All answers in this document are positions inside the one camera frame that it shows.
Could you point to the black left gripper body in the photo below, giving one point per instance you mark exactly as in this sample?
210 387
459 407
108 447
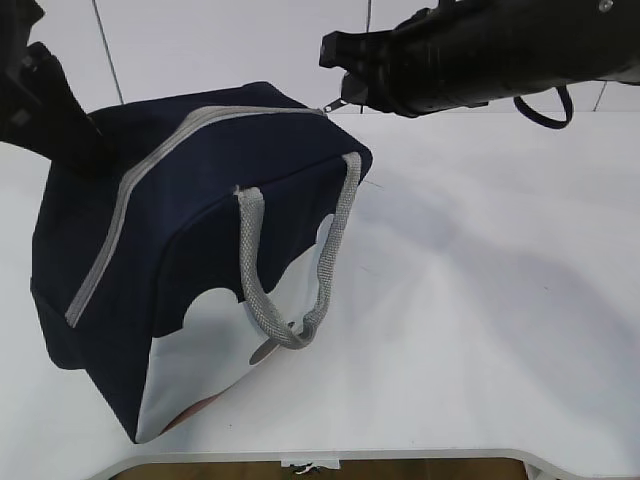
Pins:
23 114

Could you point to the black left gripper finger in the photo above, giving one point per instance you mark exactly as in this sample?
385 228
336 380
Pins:
80 145

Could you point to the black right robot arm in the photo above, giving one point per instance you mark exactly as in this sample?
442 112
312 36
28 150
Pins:
470 53

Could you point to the white tape on table edge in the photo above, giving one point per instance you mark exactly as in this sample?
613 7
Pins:
302 463

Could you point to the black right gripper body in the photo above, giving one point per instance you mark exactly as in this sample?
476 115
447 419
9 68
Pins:
399 63

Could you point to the navy blue lunch bag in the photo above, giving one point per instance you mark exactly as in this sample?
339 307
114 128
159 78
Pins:
211 244

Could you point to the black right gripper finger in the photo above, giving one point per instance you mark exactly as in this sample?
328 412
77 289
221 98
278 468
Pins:
356 91

